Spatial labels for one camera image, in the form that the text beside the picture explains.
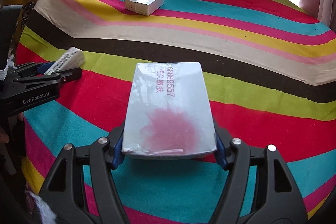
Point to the large white pink box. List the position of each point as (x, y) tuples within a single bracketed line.
[(168, 113)]

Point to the small white box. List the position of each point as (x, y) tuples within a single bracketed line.
[(130, 5)]

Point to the white silver logo box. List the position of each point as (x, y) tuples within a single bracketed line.
[(147, 7)]

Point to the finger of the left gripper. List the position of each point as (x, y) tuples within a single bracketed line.
[(31, 69), (57, 78)]

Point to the white barcode text box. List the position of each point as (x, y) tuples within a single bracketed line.
[(72, 58)]

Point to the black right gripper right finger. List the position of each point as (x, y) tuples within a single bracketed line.
[(276, 197)]

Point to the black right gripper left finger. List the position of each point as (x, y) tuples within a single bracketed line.
[(64, 189)]

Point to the gloved left hand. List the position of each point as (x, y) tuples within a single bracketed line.
[(4, 137)]

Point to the striped colourful tablecloth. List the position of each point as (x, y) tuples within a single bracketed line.
[(269, 71)]

